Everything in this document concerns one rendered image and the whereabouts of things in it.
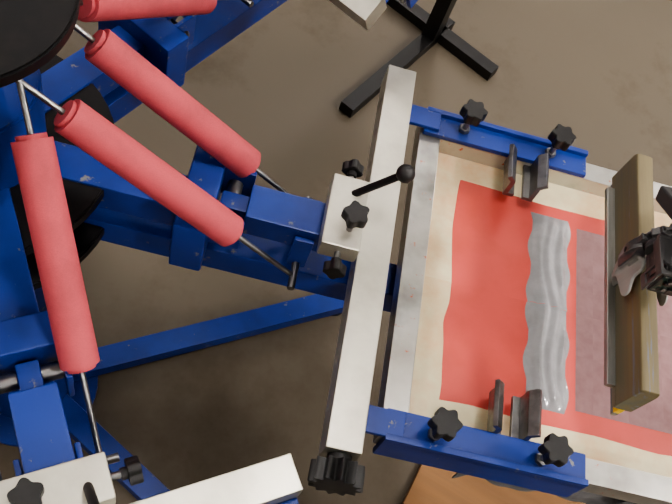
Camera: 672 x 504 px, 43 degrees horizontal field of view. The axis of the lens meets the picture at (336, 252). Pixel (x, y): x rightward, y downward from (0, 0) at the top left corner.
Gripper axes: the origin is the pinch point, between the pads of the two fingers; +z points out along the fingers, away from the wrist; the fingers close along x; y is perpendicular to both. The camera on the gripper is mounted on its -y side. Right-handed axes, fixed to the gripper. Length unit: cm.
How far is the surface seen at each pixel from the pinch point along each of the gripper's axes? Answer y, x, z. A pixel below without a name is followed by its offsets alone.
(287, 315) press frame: -32, -41, 104
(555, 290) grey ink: -3.1, -6.0, 13.1
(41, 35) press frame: 4, -86, -23
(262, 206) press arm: 0, -56, 5
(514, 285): -2.5, -12.9, 13.7
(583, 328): 2.3, -0.7, 13.7
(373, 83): -122, -28, 105
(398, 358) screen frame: 17.0, -31.7, 10.2
